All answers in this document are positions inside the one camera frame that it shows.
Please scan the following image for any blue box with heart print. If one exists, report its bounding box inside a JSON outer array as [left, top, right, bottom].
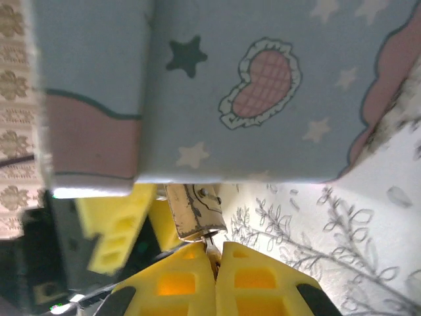
[[30, 0, 421, 199]]

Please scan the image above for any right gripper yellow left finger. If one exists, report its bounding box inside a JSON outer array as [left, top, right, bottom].
[[111, 242, 217, 316]]

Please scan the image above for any thin black cable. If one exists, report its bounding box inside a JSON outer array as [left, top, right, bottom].
[[0, 153, 36, 169]]

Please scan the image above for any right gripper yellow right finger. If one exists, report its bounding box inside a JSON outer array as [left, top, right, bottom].
[[214, 241, 343, 316]]

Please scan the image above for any small metal key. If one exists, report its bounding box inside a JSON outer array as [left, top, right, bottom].
[[201, 229, 222, 274]]

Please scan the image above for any floral tablecloth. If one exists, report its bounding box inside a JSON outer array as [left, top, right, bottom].
[[216, 55, 421, 316]]

